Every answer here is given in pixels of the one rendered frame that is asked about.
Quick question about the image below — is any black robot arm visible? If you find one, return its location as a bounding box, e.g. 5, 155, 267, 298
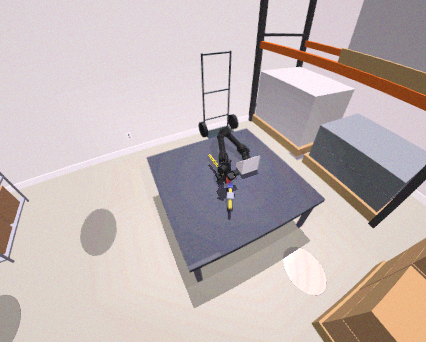
217, 127, 250, 181

